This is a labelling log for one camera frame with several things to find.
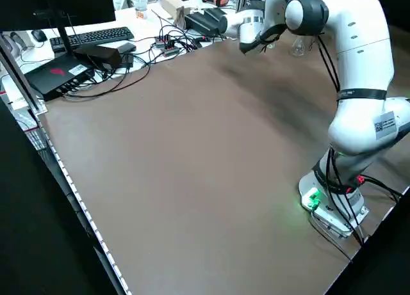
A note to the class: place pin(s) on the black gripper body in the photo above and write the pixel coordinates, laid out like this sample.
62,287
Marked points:
247,48

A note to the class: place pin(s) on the glass conical flask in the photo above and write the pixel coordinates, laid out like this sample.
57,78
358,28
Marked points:
297,50

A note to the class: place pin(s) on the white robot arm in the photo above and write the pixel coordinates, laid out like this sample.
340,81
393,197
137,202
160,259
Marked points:
362,52

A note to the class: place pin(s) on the orange black power drill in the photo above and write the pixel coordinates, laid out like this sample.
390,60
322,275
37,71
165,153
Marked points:
221,0

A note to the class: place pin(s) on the grey usb hub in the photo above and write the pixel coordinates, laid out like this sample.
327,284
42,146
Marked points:
168,47

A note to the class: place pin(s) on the clear plastic cup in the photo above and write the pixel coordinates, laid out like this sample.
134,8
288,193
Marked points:
140,7

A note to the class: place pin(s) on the small black adapter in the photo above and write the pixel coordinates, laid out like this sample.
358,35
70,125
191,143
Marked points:
128,47

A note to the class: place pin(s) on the black power adapter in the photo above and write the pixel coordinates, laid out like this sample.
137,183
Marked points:
102,56

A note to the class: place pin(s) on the black keyboard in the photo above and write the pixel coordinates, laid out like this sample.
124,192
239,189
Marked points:
93,37

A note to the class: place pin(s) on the black monitor stand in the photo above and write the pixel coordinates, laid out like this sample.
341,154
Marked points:
61,36

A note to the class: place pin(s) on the black monitor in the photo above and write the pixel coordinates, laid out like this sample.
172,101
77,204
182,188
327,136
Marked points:
64,7

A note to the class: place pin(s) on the black box red logo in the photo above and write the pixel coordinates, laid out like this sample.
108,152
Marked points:
54,79

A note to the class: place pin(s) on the black computer mouse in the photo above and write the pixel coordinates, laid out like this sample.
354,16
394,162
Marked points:
39,36

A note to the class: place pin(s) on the aluminium frame rail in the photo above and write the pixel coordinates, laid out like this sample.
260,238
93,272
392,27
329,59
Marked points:
30,95

